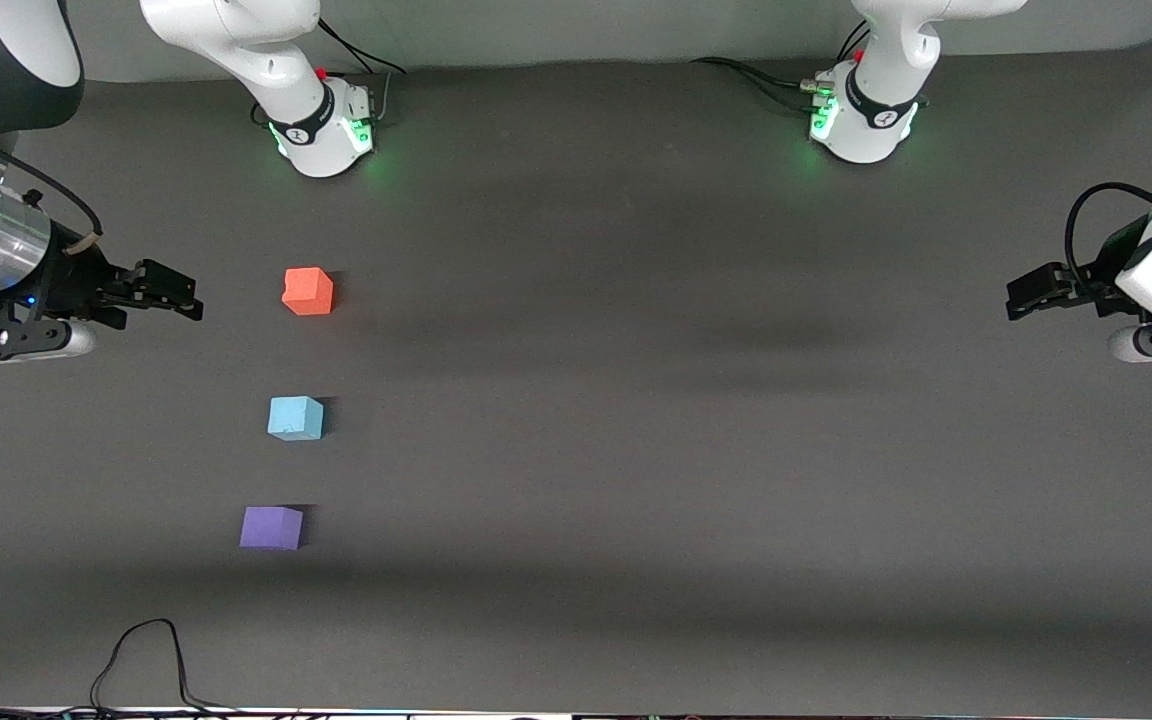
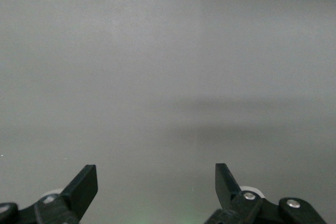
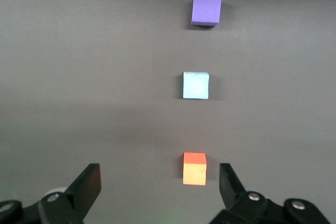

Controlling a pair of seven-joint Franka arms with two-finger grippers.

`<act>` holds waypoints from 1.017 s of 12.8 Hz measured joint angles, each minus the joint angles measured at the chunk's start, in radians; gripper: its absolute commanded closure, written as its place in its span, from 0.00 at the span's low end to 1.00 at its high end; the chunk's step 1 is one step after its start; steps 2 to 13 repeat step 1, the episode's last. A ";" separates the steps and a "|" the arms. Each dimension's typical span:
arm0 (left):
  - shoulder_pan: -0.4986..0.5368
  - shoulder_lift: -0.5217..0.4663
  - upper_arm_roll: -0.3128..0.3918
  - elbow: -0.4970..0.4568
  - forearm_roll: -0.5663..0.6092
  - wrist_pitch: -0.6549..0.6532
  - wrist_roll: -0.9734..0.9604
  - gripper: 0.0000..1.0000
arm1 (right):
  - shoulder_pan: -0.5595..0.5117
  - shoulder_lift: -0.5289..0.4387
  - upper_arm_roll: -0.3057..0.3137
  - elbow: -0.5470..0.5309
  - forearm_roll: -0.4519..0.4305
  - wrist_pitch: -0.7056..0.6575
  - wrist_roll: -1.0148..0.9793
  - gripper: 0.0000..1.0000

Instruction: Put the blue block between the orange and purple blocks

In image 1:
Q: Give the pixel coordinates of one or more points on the orange foam block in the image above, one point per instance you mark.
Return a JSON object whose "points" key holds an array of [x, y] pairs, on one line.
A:
{"points": [[307, 291]]}

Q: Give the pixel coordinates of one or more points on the light blue foam block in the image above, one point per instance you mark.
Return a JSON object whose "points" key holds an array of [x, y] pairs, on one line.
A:
{"points": [[295, 419]]}

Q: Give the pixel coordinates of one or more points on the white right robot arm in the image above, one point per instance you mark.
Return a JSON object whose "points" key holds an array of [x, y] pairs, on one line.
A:
{"points": [[306, 100]]}

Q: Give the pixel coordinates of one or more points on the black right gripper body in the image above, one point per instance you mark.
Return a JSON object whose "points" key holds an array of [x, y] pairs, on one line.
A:
{"points": [[73, 277]]}

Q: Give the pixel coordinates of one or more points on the dark grey table mat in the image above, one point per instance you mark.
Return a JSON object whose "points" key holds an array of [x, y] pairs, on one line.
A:
{"points": [[636, 480]]}

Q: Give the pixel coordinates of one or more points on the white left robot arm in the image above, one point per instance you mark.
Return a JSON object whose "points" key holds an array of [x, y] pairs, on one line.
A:
{"points": [[876, 120]]}

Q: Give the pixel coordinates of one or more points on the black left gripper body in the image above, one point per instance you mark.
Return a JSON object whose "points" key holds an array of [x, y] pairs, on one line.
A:
{"points": [[1102, 270]]}

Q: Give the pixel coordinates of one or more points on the purple foam block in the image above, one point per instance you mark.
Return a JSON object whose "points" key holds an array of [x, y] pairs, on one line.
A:
{"points": [[270, 528]]}

